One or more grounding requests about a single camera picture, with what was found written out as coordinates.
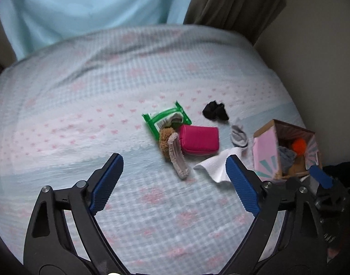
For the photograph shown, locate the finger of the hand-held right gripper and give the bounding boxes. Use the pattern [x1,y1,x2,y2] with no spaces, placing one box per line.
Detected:
[309,165,350,204]

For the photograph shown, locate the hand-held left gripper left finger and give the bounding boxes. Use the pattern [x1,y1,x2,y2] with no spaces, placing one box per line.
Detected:
[23,153,130,275]

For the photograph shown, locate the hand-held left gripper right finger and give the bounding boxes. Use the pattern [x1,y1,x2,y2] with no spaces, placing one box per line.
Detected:
[220,154,329,275]

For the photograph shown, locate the pink cardboard box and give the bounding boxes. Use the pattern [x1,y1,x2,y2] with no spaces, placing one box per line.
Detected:
[252,119,322,182]

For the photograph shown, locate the brown plush toy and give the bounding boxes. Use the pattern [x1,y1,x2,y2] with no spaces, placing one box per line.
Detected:
[288,156,309,179]

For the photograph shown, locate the white paper tissue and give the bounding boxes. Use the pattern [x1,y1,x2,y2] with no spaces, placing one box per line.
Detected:
[194,147,236,184]

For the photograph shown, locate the orange pompom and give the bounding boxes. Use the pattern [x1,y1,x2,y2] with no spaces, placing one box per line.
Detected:
[291,138,307,153]

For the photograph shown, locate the grey knit cloth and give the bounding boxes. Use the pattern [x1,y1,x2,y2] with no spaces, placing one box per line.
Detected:
[277,146,297,173]

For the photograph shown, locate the pink zip pouch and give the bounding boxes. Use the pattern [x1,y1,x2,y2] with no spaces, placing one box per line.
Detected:
[178,124,220,155]

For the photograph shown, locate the beige fuzzy sock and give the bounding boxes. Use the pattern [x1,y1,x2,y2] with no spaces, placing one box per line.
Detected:
[167,133,190,178]

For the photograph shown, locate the brown fuzzy plush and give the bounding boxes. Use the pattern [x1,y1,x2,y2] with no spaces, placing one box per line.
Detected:
[158,127,180,160]

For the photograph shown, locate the green wet wipes packet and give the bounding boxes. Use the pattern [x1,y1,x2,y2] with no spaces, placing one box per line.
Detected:
[142,101,192,143]

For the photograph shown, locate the black sock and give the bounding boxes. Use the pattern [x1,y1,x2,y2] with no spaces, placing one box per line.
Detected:
[202,101,230,121]

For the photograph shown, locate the small grey white sock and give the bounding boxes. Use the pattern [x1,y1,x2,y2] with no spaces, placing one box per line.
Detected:
[163,113,185,128]

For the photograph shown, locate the brown curtain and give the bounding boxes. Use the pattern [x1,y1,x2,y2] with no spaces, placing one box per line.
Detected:
[183,0,288,46]
[0,6,18,75]

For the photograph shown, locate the light blue curtain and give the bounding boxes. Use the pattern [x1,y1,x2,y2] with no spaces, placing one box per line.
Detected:
[0,0,200,61]

